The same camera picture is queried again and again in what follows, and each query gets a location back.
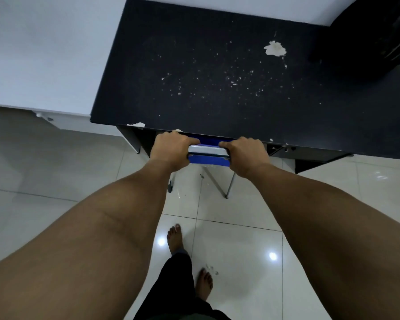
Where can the black bag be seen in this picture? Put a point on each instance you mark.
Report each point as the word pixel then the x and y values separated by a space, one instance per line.
pixel 370 29

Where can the person's black trousers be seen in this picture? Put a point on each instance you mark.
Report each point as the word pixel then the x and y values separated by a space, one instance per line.
pixel 176 289

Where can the person's left thumb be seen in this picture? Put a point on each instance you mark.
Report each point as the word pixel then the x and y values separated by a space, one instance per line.
pixel 190 142

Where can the person's right thumb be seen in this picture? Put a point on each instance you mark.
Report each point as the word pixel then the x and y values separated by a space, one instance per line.
pixel 226 145

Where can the blue chair with metal frame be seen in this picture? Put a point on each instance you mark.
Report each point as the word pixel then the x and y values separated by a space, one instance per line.
pixel 208 158

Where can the person's foot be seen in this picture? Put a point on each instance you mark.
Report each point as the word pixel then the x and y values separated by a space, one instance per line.
pixel 175 238
pixel 203 284

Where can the black desk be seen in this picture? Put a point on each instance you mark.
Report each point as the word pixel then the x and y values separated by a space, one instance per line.
pixel 220 79

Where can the person's right foot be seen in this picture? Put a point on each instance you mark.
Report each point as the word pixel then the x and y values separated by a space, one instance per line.
pixel 203 284

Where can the person's right forearm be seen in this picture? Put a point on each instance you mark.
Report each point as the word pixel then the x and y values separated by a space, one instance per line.
pixel 336 243

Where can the person's right hand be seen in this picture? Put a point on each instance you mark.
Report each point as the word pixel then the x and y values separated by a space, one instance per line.
pixel 248 156

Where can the person's left foot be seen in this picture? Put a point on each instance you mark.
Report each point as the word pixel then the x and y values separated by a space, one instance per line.
pixel 175 238

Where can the white desk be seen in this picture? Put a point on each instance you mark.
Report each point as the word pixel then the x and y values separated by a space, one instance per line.
pixel 43 53

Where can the person's left hand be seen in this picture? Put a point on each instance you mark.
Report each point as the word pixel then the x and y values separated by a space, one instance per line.
pixel 168 151

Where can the person's left forearm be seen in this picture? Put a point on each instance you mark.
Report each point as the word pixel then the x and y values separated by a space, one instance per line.
pixel 86 243

